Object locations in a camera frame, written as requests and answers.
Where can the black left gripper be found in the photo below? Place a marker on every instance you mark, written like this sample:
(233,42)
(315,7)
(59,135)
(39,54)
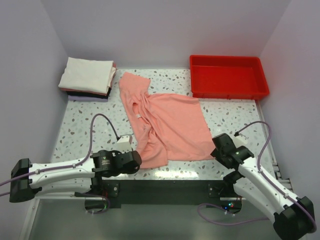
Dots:
(130,171)

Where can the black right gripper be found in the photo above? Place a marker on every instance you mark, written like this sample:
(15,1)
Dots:
(216,154)

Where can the salmon pink t shirt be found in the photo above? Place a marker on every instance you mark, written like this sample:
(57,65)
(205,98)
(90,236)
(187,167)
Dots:
(166,126)

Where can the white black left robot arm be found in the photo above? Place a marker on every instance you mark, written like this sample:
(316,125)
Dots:
(29,180)

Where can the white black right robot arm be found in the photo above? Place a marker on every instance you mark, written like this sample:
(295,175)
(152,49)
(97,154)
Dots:
(292,216)

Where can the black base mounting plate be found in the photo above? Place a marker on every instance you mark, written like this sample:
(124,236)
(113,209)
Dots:
(160,192)

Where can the red plastic tray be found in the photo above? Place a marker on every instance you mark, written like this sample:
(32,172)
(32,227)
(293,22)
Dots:
(227,77)

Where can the lavender folded t shirt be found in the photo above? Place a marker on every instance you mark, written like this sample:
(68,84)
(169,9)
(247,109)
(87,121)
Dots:
(94,98)

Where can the black folded t shirt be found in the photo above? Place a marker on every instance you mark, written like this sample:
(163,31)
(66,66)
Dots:
(89,94)

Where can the white folded t shirt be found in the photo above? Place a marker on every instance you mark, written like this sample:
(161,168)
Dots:
(86,75)

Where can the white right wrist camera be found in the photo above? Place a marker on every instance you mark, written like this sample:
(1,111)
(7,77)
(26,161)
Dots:
(239,140)

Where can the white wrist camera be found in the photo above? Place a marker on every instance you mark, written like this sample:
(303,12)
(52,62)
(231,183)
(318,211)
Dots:
(239,140)
(124,143)

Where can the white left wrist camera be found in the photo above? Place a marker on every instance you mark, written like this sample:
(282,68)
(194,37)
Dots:
(124,143)

